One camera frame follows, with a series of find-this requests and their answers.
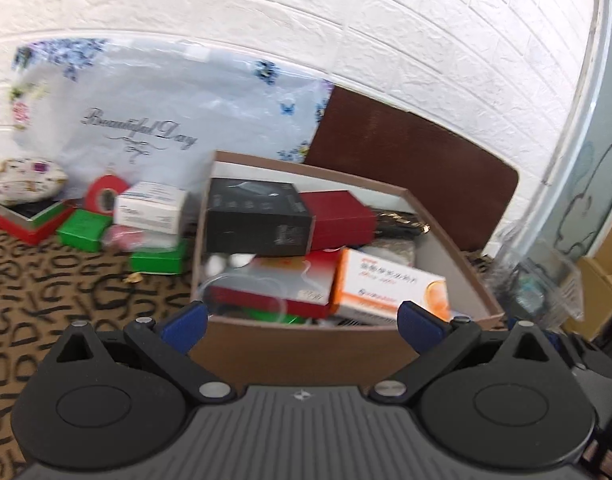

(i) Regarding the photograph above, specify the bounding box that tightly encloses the floral fabric pouch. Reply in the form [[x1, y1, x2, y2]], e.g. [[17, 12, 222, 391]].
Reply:
[[0, 157, 69, 206]]

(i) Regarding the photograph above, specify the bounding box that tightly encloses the open red gift box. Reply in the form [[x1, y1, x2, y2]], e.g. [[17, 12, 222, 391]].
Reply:
[[0, 199, 79, 247]]

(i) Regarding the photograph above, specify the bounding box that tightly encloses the cartoon printed panel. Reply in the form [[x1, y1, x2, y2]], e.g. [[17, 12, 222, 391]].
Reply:
[[540, 125, 612, 266]]

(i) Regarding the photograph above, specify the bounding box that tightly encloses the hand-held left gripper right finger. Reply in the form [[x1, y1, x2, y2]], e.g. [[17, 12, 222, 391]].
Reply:
[[368, 300, 559, 403]]

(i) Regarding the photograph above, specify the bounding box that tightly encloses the floral clear plastic bag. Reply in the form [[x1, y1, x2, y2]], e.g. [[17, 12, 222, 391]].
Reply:
[[8, 37, 334, 201]]

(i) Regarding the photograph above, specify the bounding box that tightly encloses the red white box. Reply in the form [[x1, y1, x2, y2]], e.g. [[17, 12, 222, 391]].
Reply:
[[206, 250, 341, 318]]

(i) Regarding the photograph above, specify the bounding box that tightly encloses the clear plastic container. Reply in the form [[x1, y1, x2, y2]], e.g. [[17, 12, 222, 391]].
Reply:
[[486, 220, 584, 331]]

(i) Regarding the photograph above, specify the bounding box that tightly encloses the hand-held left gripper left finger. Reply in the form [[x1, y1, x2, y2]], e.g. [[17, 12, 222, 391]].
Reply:
[[53, 300, 237, 403]]

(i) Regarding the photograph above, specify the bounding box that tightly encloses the orange white medicine box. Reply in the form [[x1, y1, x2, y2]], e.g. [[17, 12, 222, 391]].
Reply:
[[331, 247, 451, 326]]

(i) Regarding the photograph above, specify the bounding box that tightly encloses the green box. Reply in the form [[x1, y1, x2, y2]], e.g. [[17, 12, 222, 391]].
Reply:
[[246, 310, 307, 325], [56, 208, 114, 253], [130, 240, 189, 276]]

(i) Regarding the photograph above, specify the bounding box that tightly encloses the leopard patterned desktop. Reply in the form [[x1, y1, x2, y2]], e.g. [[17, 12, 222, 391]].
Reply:
[[0, 225, 201, 480]]

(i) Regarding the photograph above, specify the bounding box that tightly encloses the cardboard box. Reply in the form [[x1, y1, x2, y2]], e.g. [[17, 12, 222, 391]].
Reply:
[[560, 255, 612, 341]]

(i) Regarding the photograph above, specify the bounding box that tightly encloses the black box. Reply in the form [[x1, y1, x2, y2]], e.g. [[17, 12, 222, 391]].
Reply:
[[204, 177, 317, 258]]

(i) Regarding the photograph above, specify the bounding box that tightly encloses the red tape roll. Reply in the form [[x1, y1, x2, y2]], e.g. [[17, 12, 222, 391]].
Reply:
[[83, 174, 132, 213]]

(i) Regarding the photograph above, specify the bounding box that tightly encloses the grey fabric pouch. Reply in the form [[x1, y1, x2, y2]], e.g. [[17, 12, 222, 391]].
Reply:
[[366, 237, 419, 266]]

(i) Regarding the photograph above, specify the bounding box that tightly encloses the brown storage box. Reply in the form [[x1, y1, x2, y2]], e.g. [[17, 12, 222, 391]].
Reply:
[[188, 149, 506, 396]]

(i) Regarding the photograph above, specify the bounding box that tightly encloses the pink round case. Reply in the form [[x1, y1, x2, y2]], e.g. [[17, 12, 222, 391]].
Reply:
[[103, 225, 147, 253]]

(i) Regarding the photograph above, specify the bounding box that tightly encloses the white blue box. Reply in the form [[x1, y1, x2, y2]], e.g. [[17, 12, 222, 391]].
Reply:
[[113, 181, 189, 236]]

